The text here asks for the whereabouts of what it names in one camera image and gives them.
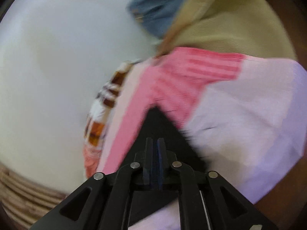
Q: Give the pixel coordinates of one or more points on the wooden slatted headboard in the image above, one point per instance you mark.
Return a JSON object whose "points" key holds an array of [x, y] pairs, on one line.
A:
{"points": [[24, 201]]}

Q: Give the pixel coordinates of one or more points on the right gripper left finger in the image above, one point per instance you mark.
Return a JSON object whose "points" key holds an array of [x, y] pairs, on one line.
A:
{"points": [[103, 201]]}

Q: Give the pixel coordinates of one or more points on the blue plaid cloth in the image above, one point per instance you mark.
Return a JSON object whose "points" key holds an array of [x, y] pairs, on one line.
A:
{"points": [[156, 16]]}

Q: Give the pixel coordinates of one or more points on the pink checkered bed sheet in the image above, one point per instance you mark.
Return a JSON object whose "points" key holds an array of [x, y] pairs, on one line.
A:
{"points": [[245, 115]]}

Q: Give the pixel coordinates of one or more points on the black pants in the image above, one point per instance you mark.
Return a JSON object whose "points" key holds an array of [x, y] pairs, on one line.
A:
{"points": [[156, 125]]}

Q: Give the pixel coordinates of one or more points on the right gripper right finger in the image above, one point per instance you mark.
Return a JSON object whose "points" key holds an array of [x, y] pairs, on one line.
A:
{"points": [[206, 200]]}

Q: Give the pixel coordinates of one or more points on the orange plaid pillow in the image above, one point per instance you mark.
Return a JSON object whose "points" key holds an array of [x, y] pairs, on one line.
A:
{"points": [[99, 115]]}

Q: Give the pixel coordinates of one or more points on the beige blanket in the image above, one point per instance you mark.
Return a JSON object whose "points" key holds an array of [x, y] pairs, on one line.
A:
{"points": [[249, 27]]}

